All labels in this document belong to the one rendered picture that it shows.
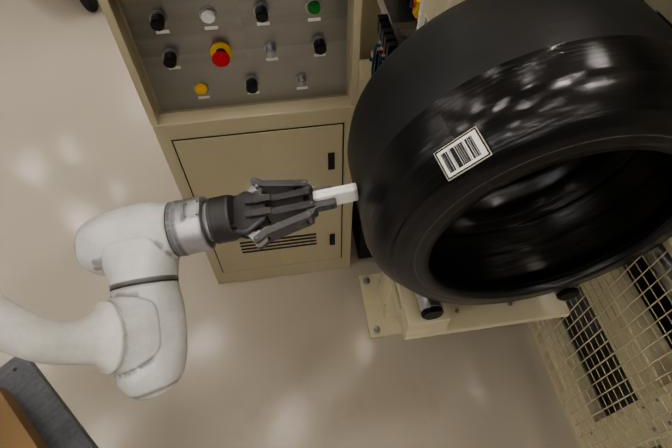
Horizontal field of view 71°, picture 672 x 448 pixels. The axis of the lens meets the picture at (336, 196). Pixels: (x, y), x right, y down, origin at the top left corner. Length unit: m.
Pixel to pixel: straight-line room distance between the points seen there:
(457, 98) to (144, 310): 0.52
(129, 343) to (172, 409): 1.18
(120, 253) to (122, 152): 1.89
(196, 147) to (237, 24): 0.38
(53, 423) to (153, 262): 0.62
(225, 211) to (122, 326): 0.21
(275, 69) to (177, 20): 0.26
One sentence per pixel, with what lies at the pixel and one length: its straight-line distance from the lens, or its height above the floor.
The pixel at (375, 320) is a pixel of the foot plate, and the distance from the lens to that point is 1.92.
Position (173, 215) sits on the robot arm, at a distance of 0.76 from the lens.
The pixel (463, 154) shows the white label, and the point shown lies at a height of 1.36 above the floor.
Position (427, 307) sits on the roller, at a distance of 0.96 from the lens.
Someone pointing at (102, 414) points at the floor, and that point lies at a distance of 2.00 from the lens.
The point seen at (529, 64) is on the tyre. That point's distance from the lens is 0.61.
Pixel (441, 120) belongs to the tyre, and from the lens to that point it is 0.60.
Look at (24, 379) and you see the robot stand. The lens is 1.38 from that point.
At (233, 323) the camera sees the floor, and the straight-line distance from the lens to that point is 1.96.
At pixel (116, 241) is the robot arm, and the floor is 1.17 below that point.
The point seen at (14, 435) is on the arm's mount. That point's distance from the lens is 1.26.
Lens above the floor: 1.78
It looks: 52 degrees down
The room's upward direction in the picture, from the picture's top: straight up
